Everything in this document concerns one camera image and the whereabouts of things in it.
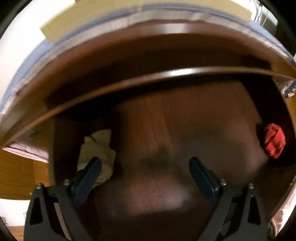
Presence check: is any wooden drawer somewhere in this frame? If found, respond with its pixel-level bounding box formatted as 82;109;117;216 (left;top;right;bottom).
54;80;295;240

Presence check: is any dark wooden dresser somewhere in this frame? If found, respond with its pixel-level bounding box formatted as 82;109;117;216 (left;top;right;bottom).
1;21;295;147

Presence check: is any shallow cardboard tray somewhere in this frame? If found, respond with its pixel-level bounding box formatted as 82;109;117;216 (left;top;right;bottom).
41;1;251;43

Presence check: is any blue plaid cloth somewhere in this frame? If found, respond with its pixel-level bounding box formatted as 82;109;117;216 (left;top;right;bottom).
1;13;293;115

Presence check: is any white dotted underwear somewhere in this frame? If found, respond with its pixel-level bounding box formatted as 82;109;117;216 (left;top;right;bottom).
77;130;116;188

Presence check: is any small red rolled garment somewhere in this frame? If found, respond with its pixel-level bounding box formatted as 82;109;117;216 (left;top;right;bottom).
264;123;286;159

